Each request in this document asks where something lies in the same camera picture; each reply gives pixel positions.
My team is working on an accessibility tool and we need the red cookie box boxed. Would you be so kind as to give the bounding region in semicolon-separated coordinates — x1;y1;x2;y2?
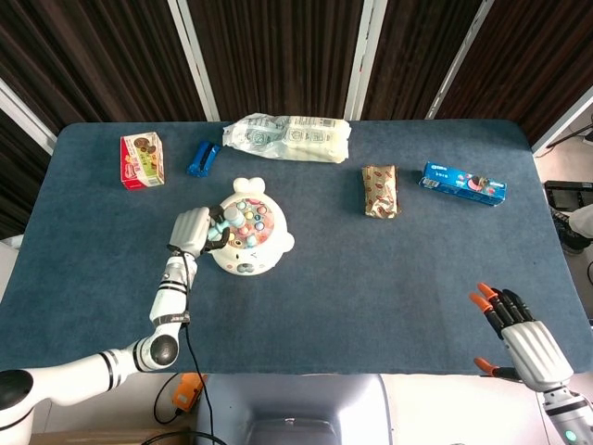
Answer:
120;131;167;191

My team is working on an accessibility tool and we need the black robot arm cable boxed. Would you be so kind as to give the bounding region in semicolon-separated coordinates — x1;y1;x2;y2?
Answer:
138;249;228;445

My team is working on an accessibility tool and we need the grey robot torso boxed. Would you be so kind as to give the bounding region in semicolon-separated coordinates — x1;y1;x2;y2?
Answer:
196;373;395;445

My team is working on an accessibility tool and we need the blue Oreo cookie box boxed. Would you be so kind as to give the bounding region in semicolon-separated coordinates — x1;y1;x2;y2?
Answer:
418;160;508;208

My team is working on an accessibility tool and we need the right orange-tipped robot hand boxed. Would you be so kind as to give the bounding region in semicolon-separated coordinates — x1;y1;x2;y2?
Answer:
468;282;574;393

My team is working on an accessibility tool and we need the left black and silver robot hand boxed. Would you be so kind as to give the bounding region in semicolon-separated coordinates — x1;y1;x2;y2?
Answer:
167;207;233;256

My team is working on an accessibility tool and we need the white trouser leg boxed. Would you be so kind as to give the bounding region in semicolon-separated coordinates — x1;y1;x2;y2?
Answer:
569;203;593;240

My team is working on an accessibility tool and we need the white whack-a-mole toy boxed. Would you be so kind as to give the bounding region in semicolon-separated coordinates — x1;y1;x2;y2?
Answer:
206;177;297;277

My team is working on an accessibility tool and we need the white plastic bread bag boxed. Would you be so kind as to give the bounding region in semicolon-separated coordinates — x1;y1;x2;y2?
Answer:
221;113;352;164

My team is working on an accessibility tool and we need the white partition post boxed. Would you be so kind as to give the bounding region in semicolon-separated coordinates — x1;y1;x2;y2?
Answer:
532;87;593;155
167;0;221;121
425;0;495;120
345;0;388;121
0;81;57;155

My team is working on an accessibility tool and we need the black cable at orange device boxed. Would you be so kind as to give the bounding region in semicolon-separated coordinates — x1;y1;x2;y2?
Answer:
153;373;186;426

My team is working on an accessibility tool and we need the light blue toy hammer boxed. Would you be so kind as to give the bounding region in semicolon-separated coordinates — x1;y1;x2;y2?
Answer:
206;208;243;243

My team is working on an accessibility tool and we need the black crate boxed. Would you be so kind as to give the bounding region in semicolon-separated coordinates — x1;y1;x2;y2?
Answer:
544;180;593;210

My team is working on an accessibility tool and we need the blue table cloth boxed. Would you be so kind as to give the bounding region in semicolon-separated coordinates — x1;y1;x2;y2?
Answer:
0;120;593;376

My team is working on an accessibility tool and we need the orange device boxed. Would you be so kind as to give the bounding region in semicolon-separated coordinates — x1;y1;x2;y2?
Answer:
171;373;208;412

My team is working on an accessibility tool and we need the grey sneaker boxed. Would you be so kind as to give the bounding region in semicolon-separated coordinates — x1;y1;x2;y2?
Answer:
549;207;585;254

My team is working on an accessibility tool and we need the gold foil snack package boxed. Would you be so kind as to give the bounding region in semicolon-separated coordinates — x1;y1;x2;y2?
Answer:
360;163;401;219

